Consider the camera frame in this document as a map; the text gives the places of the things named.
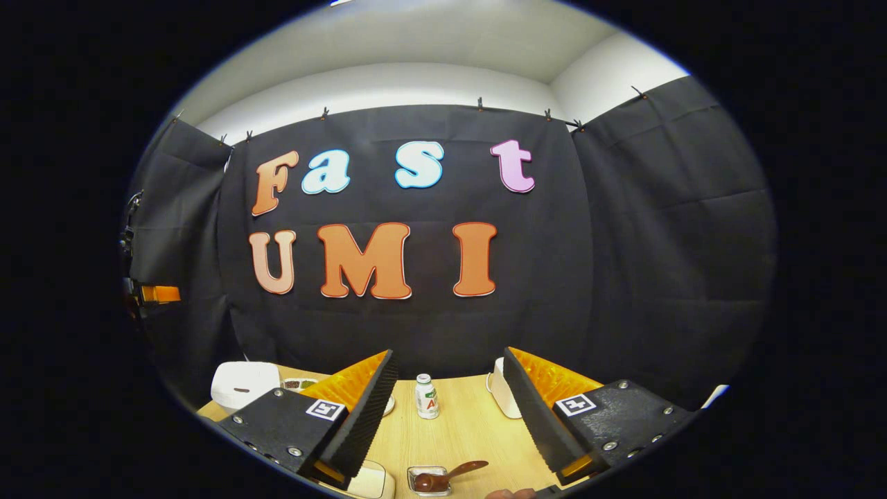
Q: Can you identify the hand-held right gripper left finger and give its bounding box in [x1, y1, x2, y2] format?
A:
[218, 349, 401, 489]

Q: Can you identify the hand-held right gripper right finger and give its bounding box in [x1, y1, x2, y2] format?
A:
[502, 347, 696, 486]

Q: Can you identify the white tray of rice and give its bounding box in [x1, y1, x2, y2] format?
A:
[346, 459, 396, 499]

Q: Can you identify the metal wire chopstick holder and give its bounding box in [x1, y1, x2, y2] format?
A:
[407, 465, 453, 497]

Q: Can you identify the brown wooden spoon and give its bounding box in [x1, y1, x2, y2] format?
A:
[414, 460, 489, 493]

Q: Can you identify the white rice cooker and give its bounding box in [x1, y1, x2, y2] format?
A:
[211, 361, 281, 415]

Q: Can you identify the white toaster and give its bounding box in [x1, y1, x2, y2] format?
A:
[485, 357, 522, 419]

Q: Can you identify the white drink bottle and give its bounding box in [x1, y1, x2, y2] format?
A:
[414, 374, 440, 420]

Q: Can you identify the black backdrop cloth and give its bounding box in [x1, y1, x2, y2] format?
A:
[123, 76, 778, 410]

